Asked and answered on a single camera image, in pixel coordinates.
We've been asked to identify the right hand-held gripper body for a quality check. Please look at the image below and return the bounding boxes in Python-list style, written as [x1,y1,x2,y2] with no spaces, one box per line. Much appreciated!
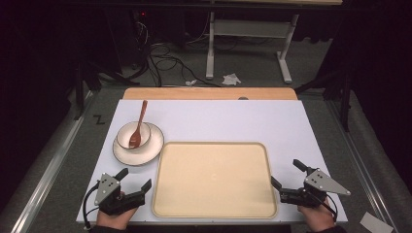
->
[279,168,352,209]

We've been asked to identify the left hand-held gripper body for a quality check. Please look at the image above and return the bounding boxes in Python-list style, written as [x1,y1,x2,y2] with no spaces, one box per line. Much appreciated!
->
[93,172,146,216]

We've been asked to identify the person's left hand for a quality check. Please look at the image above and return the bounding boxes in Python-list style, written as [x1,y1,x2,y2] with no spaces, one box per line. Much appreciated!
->
[95,190,139,231]

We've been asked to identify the person's right hand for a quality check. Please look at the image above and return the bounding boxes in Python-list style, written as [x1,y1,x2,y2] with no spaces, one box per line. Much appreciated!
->
[296,197,336,233]

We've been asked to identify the white plate with dark rim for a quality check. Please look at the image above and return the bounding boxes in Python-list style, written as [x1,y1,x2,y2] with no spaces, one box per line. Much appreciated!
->
[112,121,165,167]

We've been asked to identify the brown wooden spoon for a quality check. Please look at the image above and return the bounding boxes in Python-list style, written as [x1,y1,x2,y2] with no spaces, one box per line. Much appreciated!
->
[128,99,149,150]

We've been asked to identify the white bowl with dark rim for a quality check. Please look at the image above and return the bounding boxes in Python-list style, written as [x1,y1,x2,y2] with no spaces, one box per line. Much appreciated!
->
[116,120,153,150]

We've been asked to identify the beige plastic tray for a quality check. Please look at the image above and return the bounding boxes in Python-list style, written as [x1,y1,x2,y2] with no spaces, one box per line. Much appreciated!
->
[151,141,279,220]

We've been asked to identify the flat white paper sheet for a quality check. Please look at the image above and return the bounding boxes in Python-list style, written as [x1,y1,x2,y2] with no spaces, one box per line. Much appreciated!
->
[359,211,395,233]

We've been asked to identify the white board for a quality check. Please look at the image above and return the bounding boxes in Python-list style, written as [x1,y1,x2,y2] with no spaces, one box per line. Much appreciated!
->
[76,98,350,225]

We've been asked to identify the black metal stand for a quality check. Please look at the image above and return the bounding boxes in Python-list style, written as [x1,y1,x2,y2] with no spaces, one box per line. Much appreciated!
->
[73,59,141,121]
[293,62,354,133]

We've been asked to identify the wooden table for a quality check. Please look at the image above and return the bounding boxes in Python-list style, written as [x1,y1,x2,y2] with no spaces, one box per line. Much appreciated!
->
[122,86,298,101]

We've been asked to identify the large crumpled white paper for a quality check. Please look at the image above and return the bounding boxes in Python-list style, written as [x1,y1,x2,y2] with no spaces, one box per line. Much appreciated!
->
[222,73,243,86]

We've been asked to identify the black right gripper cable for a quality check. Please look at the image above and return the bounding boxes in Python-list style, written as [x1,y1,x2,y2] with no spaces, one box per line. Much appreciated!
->
[310,189,339,223]

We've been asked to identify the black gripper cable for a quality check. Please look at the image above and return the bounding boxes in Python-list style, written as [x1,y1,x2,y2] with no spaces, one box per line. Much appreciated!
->
[310,189,339,223]
[82,180,101,230]

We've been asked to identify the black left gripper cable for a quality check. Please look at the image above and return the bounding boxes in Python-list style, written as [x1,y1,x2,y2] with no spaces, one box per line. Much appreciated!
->
[82,180,101,230]

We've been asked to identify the metal floor rail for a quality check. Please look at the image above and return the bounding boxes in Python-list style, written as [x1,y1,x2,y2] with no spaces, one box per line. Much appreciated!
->
[10,90,95,233]
[325,99,400,233]

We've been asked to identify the black floor cables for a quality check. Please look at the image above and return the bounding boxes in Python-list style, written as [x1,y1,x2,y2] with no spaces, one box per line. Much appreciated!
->
[128,12,223,88]

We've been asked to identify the white metal desk frame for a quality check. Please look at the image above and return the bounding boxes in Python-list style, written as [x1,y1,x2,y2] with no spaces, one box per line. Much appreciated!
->
[205,11,301,84]

